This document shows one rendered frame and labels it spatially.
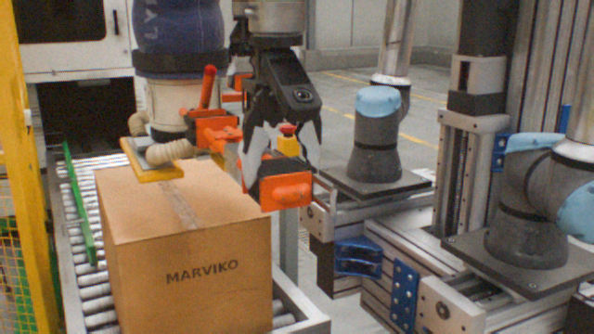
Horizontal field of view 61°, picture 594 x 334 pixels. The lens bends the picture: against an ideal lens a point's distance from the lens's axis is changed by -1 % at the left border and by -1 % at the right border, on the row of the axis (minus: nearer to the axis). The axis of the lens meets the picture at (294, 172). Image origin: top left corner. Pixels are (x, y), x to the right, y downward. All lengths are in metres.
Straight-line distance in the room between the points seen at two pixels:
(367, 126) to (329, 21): 10.24
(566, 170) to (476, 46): 0.41
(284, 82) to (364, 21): 11.38
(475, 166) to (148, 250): 0.79
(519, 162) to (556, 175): 0.12
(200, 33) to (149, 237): 0.50
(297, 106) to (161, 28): 0.61
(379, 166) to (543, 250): 0.50
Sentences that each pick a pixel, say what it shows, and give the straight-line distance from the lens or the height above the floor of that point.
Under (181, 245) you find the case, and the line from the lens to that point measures 1.30.
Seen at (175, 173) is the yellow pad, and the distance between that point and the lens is 1.13.
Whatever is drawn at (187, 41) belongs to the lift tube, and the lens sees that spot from 1.15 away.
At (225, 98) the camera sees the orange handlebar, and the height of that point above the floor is 1.25.
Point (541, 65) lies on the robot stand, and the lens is 1.15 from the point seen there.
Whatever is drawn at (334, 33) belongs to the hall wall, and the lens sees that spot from 11.59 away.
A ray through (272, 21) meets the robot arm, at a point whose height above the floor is 1.47.
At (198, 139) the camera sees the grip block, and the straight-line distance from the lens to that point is 1.00.
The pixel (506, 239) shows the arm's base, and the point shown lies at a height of 1.08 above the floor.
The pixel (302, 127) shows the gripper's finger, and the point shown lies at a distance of 0.70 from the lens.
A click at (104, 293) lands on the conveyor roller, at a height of 0.53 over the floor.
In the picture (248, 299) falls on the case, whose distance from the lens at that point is 1.44.
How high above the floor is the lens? 1.49
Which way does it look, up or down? 19 degrees down
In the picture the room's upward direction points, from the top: straight up
